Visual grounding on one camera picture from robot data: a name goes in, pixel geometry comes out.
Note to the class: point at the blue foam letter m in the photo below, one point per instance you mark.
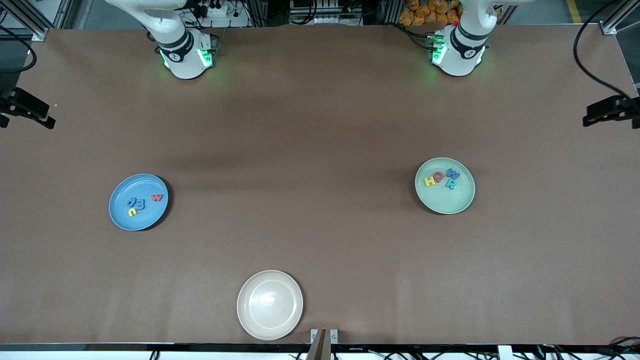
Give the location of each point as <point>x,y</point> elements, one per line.
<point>141,203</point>

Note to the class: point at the red foam letter w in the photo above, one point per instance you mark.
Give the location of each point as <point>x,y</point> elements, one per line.
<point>157,198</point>

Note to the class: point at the blue foam letter W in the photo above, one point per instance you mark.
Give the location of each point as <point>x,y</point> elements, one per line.
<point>453,174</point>

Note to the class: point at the teal foam letter R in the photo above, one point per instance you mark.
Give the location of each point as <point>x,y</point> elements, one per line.
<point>450,184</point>

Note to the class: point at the red foam letter G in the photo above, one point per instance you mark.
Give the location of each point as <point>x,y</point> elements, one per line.
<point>439,176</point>

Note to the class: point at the green plate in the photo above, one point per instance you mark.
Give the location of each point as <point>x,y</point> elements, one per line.
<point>445,200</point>

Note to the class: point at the yellow foam letter H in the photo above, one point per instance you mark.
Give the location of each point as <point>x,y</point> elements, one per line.
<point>430,181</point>

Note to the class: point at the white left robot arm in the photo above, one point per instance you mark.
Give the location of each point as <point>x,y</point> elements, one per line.
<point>462,50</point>

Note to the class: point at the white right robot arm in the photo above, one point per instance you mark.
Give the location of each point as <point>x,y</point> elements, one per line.
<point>182,55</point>

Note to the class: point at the blue plate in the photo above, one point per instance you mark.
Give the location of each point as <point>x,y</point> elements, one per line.
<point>138,222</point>

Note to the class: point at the orange bag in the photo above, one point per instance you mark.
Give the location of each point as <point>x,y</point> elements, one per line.
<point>425,12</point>

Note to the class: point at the white power strip with plugs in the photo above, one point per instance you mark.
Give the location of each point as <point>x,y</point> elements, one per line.
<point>235,21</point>

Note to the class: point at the long white power strip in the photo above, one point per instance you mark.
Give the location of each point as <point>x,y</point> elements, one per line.
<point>325,20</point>

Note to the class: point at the brown table cover mat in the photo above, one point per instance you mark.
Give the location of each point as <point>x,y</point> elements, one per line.
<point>350,260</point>

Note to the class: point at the beige plate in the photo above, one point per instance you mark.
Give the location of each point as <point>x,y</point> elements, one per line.
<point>270,305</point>

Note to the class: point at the aluminium frame profile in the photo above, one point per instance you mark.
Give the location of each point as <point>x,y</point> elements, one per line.
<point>612,26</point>
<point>37,32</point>

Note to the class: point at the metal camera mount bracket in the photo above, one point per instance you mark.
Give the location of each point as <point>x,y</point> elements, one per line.
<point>324,342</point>

